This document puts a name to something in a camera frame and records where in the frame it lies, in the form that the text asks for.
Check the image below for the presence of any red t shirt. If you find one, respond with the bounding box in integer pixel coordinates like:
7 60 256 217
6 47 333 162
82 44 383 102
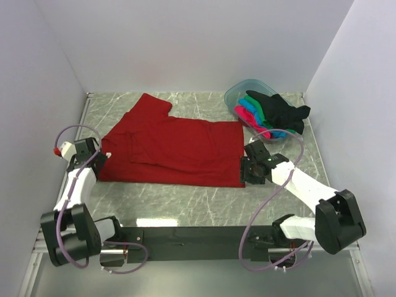
98 93 244 187

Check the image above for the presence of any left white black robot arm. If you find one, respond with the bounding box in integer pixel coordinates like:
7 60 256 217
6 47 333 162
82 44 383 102
40 137 124 267

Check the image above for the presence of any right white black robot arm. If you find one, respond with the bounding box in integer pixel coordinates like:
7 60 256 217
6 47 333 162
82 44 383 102
241 140 366 254

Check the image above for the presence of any blue t shirt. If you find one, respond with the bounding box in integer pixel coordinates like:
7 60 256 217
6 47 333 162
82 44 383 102
234 96 288 139

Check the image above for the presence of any pink t shirt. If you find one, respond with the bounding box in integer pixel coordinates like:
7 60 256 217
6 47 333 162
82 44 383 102
234 105 271 139

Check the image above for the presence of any black t shirt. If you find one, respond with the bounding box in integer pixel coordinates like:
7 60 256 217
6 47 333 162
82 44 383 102
246 90 311 135

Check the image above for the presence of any clear plastic bin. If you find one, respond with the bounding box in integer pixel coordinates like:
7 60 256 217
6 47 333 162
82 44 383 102
224 79 290 144

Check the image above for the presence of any green t shirt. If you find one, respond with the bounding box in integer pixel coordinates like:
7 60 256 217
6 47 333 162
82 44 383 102
241 94 296 132

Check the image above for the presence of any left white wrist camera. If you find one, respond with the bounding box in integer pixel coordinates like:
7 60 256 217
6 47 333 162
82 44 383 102
54 141 76 161

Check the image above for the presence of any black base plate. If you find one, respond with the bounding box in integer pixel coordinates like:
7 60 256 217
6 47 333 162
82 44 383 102
98 225 309 269

